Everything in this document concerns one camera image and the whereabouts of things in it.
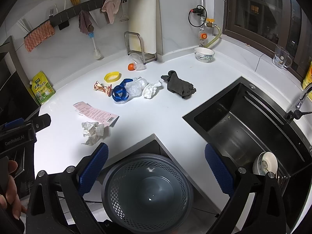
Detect white paper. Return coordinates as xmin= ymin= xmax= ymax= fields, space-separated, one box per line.
xmin=82 ymin=121 xmax=109 ymax=146

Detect dark grey rag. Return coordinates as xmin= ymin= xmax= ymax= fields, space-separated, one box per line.
xmin=161 ymin=70 xmax=196 ymax=99

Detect white tissue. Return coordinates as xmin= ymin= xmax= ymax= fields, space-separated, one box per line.
xmin=142 ymin=81 xmax=162 ymax=99

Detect clear plastic cup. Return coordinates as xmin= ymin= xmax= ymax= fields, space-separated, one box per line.
xmin=129 ymin=53 xmax=146 ymax=71

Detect black kitchen sink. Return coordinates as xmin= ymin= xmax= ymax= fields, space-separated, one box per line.
xmin=183 ymin=77 xmax=311 ymax=232

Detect grey perforated trash bin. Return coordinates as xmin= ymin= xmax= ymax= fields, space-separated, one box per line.
xmin=102 ymin=154 xmax=194 ymax=233

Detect person's left hand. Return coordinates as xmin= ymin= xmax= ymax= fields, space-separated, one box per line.
xmin=0 ymin=160 xmax=27 ymax=220

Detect yellow green detergent pouch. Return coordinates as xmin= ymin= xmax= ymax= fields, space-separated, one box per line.
xmin=30 ymin=71 xmax=55 ymax=105

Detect pink printed receipt paper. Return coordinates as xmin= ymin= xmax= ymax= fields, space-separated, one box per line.
xmin=73 ymin=101 xmax=119 ymax=126

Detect white bowl in sink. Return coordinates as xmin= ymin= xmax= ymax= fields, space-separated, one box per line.
xmin=253 ymin=152 xmax=278 ymax=175

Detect red white candy wrapper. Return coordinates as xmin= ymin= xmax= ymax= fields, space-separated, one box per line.
xmin=93 ymin=81 xmax=112 ymax=97

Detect orange striped dish cloth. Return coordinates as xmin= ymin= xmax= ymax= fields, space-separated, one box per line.
xmin=24 ymin=20 xmax=55 ymax=52

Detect yellow plastic lid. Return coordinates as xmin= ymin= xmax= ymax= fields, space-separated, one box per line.
xmin=104 ymin=71 xmax=121 ymax=83

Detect white bottle brush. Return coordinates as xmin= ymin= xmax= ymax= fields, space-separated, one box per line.
xmin=88 ymin=32 xmax=103 ymax=60

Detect chrome faucet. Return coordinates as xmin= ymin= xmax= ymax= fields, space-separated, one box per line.
xmin=285 ymin=83 xmax=312 ymax=123

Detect crumpled clear plastic bag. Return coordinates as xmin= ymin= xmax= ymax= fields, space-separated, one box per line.
xmin=112 ymin=78 xmax=148 ymax=104

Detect brown hanging cloth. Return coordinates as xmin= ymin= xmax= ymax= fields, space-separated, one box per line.
xmin=79 ymin=10 xmax=94 ymax=34

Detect white blue patterned bowl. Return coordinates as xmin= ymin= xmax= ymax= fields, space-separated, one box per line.
xmin=194 ymin=47 xmax=215 ymax=63

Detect yellow oil bottle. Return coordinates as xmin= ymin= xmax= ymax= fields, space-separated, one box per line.
xmin=302 ymin=61 xmax=312 ymax=89

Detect metal cutting board rack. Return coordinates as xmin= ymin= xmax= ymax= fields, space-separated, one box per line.
xmin=124 ymin=29 xmax=158 ymax=65

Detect clear glass mug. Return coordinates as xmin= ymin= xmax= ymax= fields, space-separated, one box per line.
xmin=272 ymin=45 xmax=293 ymax=69

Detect pink hanging cloth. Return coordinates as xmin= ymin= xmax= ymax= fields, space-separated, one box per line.
xmin=101 ymin=0 xmax=121 ymax=24

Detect white cutting board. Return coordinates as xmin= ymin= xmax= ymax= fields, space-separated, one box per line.
xmin=128 ymin=0 xmax=157 ymax=54

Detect blue lanyard strap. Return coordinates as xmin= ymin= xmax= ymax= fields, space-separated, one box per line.
xmin=112 ymin=78 xmax=134 ymax=103

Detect gas valve with yellow hose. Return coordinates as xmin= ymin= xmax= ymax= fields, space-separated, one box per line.
xmin=197 ymin=0 xmax=222 ymax=48

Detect black wall rail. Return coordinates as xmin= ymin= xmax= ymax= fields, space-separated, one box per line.
xmin=49 ymin=0 xmax=127 ymax=27

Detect black cable loop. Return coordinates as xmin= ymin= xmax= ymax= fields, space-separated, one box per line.
xmin=188 ymin=4 xmax=208 ymax=28

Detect dark window frame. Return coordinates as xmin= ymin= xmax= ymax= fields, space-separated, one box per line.
xmin=223 ymin=0 xmax=311 ymax=81

